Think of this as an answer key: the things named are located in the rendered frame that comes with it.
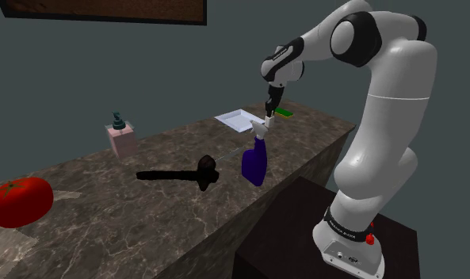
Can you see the marble kitchen counter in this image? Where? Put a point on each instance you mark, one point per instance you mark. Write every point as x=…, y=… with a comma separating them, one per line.
x=142, y=231

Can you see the green and yellow sponge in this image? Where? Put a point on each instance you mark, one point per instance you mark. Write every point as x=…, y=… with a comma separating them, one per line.
x=284, y=112

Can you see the dark robot stand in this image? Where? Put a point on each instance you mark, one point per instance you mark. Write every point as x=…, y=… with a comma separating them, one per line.
x=285, y=235

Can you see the red tomato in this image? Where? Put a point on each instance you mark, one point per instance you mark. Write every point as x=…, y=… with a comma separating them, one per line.
x=18, y=201

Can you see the pink soap dispenser teal pump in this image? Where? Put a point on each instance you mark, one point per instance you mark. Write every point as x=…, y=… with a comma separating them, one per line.
x=121, y=141

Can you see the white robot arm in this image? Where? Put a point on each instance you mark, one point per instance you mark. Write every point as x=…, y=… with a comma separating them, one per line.
x=397, y=116

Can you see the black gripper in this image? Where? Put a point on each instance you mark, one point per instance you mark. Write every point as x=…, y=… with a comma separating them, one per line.
x=274, y=96

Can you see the blue spray bottle white nozzle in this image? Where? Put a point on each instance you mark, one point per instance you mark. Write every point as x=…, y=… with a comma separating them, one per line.
x=254, y=164

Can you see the white rectangular tray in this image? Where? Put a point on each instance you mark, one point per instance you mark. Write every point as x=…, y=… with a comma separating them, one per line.
x=238, y=120

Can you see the dark-framed brown wall picture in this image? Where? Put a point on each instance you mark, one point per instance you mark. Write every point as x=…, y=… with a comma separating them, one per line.
x=103, y=9

